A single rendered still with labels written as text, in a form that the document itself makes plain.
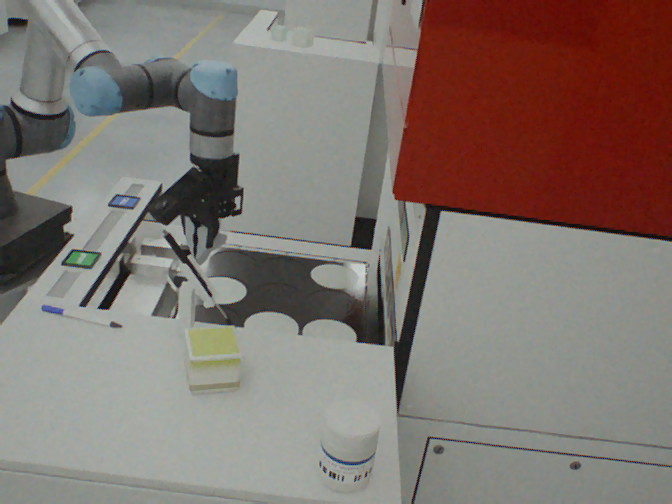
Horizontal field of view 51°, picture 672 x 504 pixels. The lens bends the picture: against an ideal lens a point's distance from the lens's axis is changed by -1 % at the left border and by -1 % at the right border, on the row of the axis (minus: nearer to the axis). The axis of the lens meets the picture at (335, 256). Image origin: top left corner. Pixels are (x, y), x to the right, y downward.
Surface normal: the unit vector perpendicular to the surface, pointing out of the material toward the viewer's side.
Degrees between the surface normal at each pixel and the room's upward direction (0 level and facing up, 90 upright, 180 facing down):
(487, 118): 90
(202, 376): 90
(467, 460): 90
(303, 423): 0
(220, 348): 0
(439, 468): 90
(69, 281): 0
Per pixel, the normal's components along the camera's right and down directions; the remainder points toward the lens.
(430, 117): -0.04, 0.47
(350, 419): 0.12, -0.87
